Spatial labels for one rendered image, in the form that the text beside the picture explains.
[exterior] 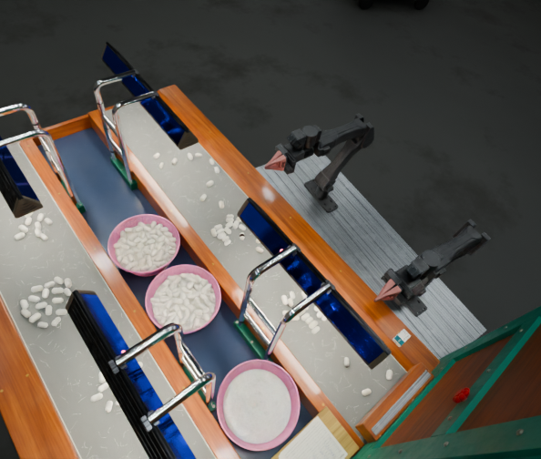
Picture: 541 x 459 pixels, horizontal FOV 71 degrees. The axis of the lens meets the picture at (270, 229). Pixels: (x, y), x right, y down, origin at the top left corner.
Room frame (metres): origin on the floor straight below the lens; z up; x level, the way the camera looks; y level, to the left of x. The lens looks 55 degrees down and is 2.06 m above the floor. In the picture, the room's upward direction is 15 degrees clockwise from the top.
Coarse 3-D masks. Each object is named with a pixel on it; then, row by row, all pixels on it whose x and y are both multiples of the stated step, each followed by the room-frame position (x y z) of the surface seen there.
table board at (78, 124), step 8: (72, 120) 1.24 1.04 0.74; (80, 120) 1.26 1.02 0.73; (88, 120) 1.29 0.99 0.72; (48, 128) 1.15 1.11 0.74; (56, 128) 1.17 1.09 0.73; (64, 128) 1.19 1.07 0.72; (72, 128) 1.22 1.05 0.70; (80, 128) 1.25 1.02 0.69; (56, 136) 1.16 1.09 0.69; (64, 136) 1.18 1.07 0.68; (40, 144) 1.10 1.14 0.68
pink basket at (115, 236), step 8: (136, 216) 0.79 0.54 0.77; (144, 216) 0.81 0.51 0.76; (152, 216) 0.82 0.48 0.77; (120, 224) 0.74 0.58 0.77; (128, 224) 0.76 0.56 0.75; (136, 224) 0.78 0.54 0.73; (168, 224) 0.80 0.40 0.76; (112, 232) 0.69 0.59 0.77; (176, 232) 0.77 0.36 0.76; (112, 240) 0.67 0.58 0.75; (176, 240) 0.75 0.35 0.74; (112, 248) 0.64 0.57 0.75; (176, 248) 0.72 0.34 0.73; (112, 256) 0.60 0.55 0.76; (168, 264) 0.66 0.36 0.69; (136, 272) 0.56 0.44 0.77; (144, 272) 0.57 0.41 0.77; (152, 272) 0.59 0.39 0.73
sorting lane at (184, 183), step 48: (144, 144) 1.21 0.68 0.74; (192, 192) 1.00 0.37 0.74; (240, 192) 1.07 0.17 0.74; (240, 240) 0.82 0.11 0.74; (240, 288) 0.62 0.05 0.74; (288, 288) 0.67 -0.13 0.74; (288, 336) 0.48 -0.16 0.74; (336, 336) 0.53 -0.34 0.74; (336, 384) 0.36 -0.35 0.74; (384, 384) 0.40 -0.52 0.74
